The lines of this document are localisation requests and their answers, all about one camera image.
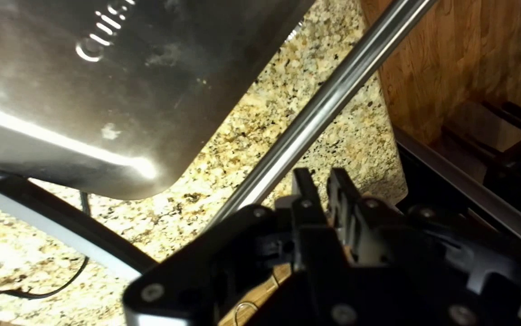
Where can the wooden cutting board stack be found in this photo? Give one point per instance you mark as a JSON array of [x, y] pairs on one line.
[[462, 49]]

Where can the silver sandwich maker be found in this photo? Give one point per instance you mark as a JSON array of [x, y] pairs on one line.
[[117, 98]]

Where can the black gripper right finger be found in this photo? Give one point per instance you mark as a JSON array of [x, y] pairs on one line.
[[384, 292]]

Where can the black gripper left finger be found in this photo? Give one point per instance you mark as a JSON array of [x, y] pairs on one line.
[[321, 256]]

